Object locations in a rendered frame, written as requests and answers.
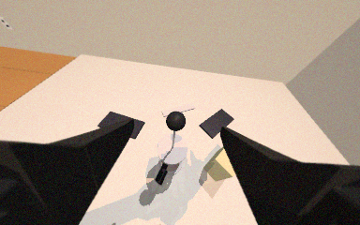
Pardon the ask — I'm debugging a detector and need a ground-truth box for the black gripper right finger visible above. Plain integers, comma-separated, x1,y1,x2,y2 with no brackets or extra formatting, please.
220,127,360,225

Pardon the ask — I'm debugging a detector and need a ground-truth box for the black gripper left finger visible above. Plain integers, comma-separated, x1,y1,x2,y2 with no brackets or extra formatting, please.
0,119,134,225

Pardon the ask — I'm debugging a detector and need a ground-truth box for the glass french press with black knob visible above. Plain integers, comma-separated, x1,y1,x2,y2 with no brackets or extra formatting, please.
155,112,188,185

